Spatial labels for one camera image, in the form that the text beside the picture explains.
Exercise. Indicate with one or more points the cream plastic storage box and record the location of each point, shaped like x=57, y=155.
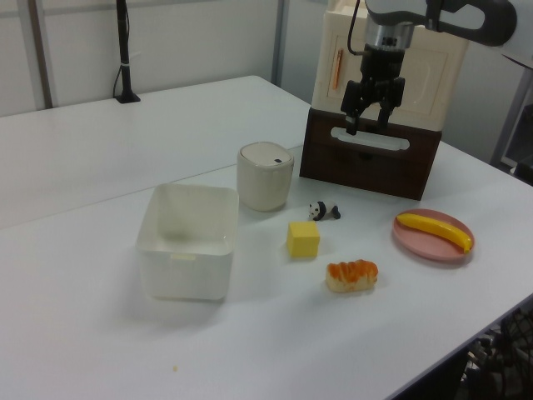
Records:
x=424, y=75

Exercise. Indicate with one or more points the black mesh chair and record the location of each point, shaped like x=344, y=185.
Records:
x=512, y=354

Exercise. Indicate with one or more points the yellow toy banana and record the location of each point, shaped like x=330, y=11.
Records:
x=437, y=227

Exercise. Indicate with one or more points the panda toy figure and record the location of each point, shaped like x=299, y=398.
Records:
x=329, y=207

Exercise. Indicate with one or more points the dark brown wooden drawer box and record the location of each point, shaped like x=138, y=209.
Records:
x=375, y=175

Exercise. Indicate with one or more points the yellow cube block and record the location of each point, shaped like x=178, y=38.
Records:
x=303, y=246

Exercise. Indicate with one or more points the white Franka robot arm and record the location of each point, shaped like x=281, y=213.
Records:
x=493, y=25

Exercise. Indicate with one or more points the toy bread loaf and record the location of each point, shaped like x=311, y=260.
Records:
x=352, y=275

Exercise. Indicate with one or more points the black pole stand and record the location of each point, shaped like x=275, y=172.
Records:
x=123, y=41

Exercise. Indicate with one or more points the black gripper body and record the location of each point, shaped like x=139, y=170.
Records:
x=383, y=62

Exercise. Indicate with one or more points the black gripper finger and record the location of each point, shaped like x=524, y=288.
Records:
x=353, y=100
x=393, y=98

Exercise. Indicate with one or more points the beige lidded trash can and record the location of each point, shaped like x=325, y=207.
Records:
x=262, y=187

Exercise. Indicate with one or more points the pink plastic plate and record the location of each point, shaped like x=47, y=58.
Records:
x=420, y=243

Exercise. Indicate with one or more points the white plastic box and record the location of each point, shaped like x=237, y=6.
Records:
x=183, y=275

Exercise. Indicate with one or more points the orange latch strip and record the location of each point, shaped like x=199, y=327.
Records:
x=336, y=71

